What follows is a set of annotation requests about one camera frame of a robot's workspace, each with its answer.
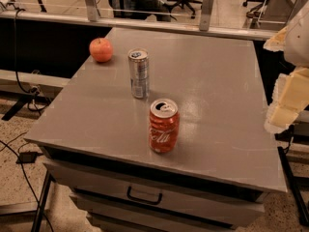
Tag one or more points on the silver slim can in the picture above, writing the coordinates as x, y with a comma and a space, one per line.
138, 60

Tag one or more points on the grey drawer cabinet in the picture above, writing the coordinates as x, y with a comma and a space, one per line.
95, 136

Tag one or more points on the black drawer handle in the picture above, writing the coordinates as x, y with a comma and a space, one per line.
143, 197

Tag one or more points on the metal railing post right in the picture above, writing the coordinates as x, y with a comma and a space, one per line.
205, 18

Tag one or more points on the red apple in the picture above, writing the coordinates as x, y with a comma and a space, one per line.
101, 50

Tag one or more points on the metal railing post left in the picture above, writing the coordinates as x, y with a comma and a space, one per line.
92, 10

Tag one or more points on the metal railing post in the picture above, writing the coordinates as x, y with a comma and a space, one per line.
205, 18
92, 10

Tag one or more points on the black power adapter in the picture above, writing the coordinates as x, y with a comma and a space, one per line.
27, 157

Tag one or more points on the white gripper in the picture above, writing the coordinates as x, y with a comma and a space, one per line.
297, 42

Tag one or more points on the red coke can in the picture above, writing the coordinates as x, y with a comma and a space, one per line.
164, 121

